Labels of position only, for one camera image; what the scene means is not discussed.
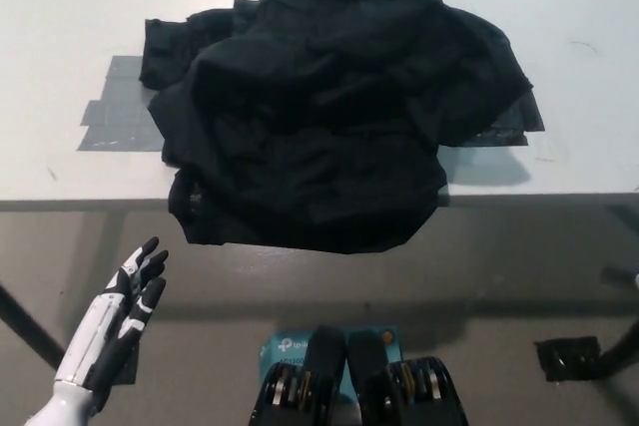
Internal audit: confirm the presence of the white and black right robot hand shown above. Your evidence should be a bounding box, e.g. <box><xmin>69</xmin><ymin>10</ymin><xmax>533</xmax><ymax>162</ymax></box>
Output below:
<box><xmin>600</xmin><ymin>263</ymin><xmax>639</xmax><ymax>297</ymax></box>

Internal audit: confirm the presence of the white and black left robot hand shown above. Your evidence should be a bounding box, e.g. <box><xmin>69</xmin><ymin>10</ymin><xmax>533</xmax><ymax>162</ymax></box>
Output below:
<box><xmin>52</xmin><ymin>235</ymin><xmax>169</xmax><ymax>403</ymax></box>

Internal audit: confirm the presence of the black Columbia jacket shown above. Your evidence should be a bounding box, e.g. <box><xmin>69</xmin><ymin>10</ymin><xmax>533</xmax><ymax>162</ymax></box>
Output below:
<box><xmin>138</xmin><ymin>0</ymin><xmax>533</xmax><ymax>255</ymax></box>

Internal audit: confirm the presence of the black table leg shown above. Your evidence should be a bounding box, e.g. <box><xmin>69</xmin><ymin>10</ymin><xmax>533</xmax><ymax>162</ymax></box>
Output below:
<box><xmin>600</xmin><ymin>314</ymin><xmax>639</xmax><ymax>368</ymax></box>
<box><xmin>0</xmin><ymin>285</ymin><xmax>69</xmax><ymax>372</ymax></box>

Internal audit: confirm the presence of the black table leg foot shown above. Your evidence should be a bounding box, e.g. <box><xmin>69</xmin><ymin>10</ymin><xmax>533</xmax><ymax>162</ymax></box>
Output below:
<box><xmin>533</xmin><ymin>335</ymin><xmax>601</xmax><ymax>383</ymax></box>

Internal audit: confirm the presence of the teal tp-link box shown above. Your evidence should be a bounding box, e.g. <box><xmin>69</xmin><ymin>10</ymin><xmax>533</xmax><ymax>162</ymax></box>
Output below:
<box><xmin>259</xmin><ymin>324</ymin><xmax>402</xmax><ymax>426</ymax></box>

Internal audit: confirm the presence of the grey tape patch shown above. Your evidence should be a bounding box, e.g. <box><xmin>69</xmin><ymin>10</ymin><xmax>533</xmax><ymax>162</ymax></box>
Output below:
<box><xmin>77</xmin><ymin>54</ymin><xmax>546</xmax><ymax>153</ymax></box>

